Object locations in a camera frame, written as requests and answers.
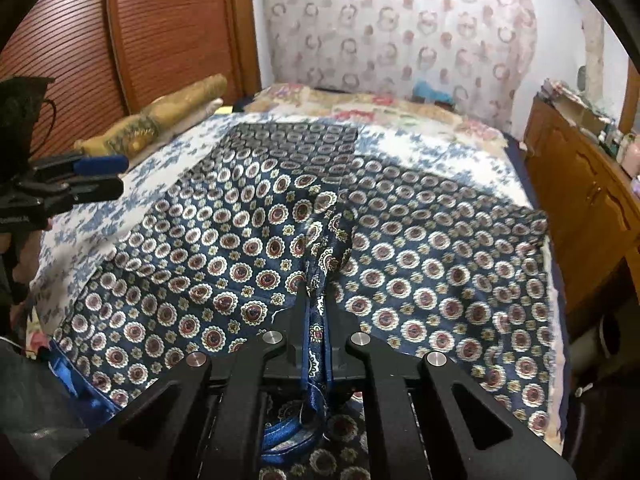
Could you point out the wooden louvered wardrobe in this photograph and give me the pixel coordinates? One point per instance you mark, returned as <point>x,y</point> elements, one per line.
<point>150,35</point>

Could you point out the wooden cabinet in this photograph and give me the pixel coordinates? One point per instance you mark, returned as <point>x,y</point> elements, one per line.
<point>575,195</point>

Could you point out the small blue cloth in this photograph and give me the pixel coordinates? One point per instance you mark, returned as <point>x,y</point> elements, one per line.
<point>427,90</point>

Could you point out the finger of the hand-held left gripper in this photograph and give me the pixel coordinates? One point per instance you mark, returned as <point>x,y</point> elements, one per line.
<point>95,189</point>
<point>105,163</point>

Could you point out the blue patterned satin garment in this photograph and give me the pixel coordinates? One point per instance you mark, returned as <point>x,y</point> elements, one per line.
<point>425,260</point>

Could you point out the black chair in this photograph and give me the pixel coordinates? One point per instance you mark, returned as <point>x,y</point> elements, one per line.
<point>610,420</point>

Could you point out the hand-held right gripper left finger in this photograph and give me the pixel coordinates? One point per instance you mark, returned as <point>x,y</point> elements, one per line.
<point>300,320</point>

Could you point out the beige floral blanket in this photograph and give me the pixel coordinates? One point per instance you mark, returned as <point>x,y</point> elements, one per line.
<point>390,110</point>

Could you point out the dark grey cloth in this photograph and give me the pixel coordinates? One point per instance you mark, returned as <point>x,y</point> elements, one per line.
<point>35,410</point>

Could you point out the beige window curtain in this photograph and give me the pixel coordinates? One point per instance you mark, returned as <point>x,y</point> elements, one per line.
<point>595,50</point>

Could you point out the cardboard box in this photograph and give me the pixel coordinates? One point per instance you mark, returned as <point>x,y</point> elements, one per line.
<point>582,115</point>

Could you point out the white blue floral bed sheet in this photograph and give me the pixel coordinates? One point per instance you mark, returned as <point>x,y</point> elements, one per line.
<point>100,220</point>

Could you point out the yellow rolled bolster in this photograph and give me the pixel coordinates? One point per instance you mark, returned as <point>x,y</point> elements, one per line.
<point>150,120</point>

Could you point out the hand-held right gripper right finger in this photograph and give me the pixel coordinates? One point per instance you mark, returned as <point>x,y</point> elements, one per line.
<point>335,355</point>

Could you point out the grey trash bin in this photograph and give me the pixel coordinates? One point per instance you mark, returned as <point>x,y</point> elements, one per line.
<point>590,350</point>

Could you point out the pink bottle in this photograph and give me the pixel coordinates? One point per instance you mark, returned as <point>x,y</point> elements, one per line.
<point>632,157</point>

